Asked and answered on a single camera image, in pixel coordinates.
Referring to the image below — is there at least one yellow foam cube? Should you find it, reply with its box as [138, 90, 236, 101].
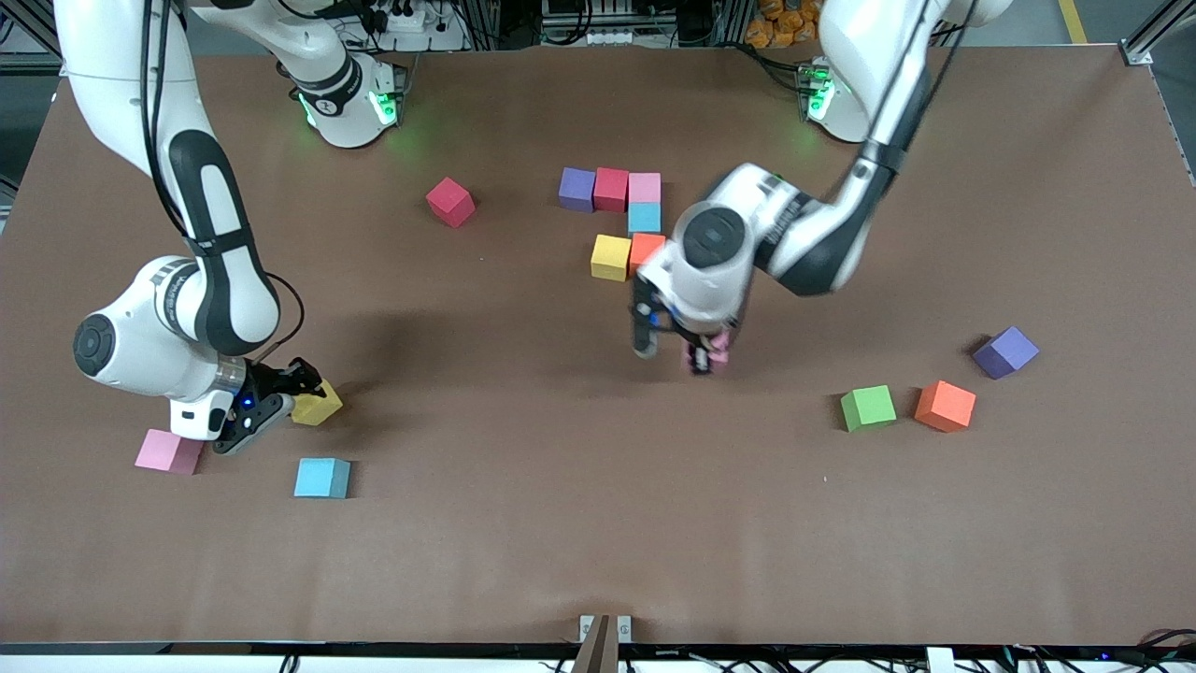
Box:
[591, 235, 633, 282]
[292, 380, 344, 427]

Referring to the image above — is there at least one orange foam cube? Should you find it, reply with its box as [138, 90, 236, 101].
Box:
[914, 379, 977, 434]
[629, 233, 667, 278]

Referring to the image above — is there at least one red foam cube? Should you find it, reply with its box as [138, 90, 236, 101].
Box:
[425, 176, 477, 229]
[594, 167, 630, 212]

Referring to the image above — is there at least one green foam cube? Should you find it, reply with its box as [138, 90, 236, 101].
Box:
[840, 385, 898, 433]

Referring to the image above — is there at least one purple foam cube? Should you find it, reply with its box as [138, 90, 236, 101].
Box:
[559, 168, 597, 213]
[972, 325, 1040, 380]

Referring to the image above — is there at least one brown table cover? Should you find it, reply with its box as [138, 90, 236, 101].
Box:
[0, 42, 1196, 648]

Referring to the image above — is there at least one bag of orange items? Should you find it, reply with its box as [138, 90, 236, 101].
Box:
[745, 0, 823, 50]

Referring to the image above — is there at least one white power strip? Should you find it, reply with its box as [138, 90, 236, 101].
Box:
[360, 0, 435, 35]

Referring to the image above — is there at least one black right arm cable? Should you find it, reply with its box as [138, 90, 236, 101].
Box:
[252, 271, 306, 370]

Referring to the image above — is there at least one small metal bracket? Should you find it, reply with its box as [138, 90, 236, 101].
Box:
[579, 614, 634, 644]

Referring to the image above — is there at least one brown camera pole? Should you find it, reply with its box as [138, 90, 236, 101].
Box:
[570, 614, 613, 673]

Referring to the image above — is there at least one aluminium frame profile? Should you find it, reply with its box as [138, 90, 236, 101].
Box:
[1121, 0, 1196, 68]

